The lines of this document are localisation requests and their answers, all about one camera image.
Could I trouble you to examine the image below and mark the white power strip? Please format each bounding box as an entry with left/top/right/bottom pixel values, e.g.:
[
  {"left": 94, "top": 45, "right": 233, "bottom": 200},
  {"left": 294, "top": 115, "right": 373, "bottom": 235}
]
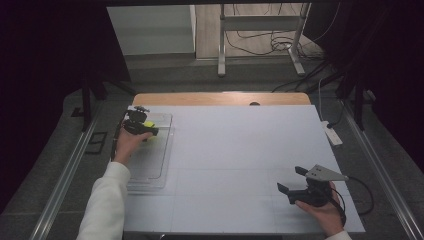
[{"left": 321, "top": 120, "right": 344, "bottom": 147}]

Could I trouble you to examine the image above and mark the person's left hand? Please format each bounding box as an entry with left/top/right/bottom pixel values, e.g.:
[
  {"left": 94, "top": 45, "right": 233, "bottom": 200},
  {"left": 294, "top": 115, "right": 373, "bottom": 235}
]
[{"left": 112, "top": 128, "right": 155, "bottom": 165}]

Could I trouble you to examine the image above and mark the yellow tennis ball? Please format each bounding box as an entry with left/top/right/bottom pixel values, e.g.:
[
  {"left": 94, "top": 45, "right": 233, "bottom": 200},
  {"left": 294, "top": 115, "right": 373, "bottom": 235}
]
[{"left": 143, "top": 120, "right": 159, "bottom": 141}]

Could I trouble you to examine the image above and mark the clear plastic container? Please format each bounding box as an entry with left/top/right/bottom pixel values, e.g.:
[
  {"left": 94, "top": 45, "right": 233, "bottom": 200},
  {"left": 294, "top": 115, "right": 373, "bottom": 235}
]
[{"left": 124, "top": 112, "right": 176, "bottom": 193}]

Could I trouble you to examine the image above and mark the black metal stand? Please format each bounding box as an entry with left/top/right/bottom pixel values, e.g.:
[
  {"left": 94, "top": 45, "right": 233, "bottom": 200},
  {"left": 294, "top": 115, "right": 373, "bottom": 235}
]
[
  {"left": 71, "top": 66, "right": 138, "bottom": 133},
  {"left": 334, "top": 66, "right": 376, "bottom": 131}
]

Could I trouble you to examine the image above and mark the black floor cable tangle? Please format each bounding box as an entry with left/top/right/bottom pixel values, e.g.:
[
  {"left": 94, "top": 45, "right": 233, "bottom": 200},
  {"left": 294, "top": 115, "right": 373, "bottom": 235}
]
[{"left": 224, "top": 3, "right": 341, "bottom": 94}]

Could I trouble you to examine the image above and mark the white metal desk frame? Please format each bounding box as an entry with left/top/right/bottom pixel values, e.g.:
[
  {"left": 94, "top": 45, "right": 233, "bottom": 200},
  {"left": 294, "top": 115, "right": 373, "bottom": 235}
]
[{"left": 217, "top": 3, "right": 312, "bottom": 78}]

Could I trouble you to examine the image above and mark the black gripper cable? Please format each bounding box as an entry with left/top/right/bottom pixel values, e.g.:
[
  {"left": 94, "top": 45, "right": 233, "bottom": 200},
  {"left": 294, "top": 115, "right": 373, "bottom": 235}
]
[
  {"left": 111, "top": 111, "right": 130, "bottom": 162},
  {"left": 331, "top": 175, "right": 375, "bottom": 228}
]

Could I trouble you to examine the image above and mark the dark curtain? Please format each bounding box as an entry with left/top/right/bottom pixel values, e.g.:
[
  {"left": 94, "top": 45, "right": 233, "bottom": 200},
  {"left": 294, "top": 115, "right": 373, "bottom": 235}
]
[
  {"left": 0, "top": 0, "right": 132, "bottom": 214},
  {"left": 304, "top": 0, "right": 424, "bottom": 174}
]

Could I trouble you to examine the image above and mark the aluminium rail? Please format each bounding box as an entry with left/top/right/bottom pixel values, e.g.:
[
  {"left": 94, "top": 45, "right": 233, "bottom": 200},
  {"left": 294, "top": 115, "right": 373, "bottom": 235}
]
[
  {"left": 339, "top": 99, "right": 424, "bottom": 240},
  {"left": 28, "top": 116, "right": 101, "bottom": 240}
]

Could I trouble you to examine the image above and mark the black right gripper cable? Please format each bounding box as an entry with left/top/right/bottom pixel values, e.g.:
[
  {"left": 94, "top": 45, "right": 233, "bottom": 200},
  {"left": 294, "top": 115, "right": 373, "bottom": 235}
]
[{"left": 331, "top": 175, "right": 375, "bottom": 228}]

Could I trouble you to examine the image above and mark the person's right hand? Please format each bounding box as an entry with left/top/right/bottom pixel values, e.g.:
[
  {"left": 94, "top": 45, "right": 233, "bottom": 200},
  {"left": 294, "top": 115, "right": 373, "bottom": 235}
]
[{"left": 294, "top": 181, "right": 348, "bottom": 238}]

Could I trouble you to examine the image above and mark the thin white cable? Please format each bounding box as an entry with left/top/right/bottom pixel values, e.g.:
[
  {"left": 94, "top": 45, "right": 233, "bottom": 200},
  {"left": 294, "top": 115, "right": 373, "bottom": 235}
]
[{"left": 317, "top": 78, "right": 326, "bottom": 123}]

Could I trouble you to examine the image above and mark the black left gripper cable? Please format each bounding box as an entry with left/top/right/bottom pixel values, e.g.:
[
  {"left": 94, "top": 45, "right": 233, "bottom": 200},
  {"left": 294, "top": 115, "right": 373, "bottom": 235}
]
[{"left": 111, "top": 111, "right": 130, "bottom": 162}]

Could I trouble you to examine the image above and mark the white cabinet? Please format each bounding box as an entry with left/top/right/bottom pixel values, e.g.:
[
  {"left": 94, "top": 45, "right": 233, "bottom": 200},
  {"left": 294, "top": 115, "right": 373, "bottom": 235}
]
[{"left": 106, "top": 4, "right": 197, "bottom": 56}]

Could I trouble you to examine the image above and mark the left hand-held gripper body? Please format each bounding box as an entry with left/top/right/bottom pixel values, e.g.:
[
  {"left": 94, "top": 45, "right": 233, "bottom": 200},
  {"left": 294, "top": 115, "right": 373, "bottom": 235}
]
[{"left": 122, "top": 105, "right": 151, "bottom": 135}]

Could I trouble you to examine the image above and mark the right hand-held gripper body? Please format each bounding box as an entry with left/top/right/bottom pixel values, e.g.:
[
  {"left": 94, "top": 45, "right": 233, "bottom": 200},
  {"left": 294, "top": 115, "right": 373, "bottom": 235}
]
[{"left": 287, "top": 163, "right": 350, "bottom": 208}]

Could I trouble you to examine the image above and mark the white table cover board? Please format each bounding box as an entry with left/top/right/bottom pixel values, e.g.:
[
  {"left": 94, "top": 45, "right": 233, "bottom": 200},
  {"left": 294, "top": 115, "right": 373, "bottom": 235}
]
[{"left": 121, "top": 104, "right": 366, "bottom": 234}]

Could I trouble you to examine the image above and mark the wooden table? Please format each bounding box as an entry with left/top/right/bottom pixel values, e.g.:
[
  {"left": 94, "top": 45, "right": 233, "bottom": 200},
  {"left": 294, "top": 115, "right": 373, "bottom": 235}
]
[{"left": 132, "top": 92, "right": 312, "bottom": 107}]

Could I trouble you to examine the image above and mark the black power strip cable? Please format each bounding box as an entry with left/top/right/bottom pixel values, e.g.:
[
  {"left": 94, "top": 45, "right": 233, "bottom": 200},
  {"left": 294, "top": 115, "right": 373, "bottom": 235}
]
[{"left": 327, "top": 103, "right": 345, "bottom": 130}]

